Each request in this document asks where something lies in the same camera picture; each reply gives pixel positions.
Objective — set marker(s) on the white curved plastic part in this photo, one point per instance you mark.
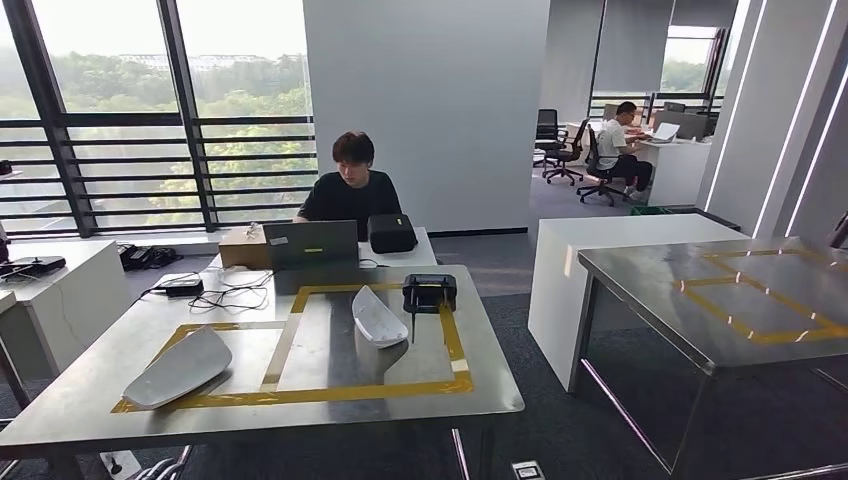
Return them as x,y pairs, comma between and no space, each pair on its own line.
179,368
378,321

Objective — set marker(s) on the white table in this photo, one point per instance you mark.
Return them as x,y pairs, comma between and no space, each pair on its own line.
66,298
404,258
636,232

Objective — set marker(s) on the black hard case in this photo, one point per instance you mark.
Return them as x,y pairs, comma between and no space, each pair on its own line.
392,234

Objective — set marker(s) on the black open holder device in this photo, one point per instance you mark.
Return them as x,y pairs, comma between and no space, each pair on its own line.
429,291

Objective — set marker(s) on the person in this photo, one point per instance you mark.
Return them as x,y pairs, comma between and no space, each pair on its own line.
613,142
348,195

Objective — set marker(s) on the grey laptop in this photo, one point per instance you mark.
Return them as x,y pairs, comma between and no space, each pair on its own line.
311,246

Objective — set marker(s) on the black office chair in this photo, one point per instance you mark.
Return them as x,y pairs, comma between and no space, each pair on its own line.
546,129
566,156
596,172

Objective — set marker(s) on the brown cardboard box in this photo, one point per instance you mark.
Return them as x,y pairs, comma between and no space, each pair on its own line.
242,252

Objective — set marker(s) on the green plastic crate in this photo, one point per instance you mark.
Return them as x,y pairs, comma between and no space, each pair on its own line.
646,210

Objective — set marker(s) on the black power adapter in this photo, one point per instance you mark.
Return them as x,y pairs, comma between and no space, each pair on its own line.
183,288

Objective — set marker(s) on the black window railing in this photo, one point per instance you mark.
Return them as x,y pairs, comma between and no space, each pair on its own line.
199,139

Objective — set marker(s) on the floor socket plate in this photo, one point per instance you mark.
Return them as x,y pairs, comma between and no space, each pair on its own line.
528,472

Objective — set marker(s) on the silver laptop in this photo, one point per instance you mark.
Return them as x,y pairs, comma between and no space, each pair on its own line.
664,132

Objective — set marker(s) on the white office desk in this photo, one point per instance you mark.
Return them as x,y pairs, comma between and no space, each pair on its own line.
679,172

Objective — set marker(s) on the black device on sill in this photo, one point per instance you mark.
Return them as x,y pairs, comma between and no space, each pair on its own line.
147,257

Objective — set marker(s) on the white power strip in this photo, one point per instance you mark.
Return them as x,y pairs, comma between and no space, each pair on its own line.
120,465

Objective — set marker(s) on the black small devices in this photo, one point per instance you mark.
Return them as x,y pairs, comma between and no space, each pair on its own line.
33,266

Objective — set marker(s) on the black battery box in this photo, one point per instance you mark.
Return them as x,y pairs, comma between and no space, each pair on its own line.
5,167

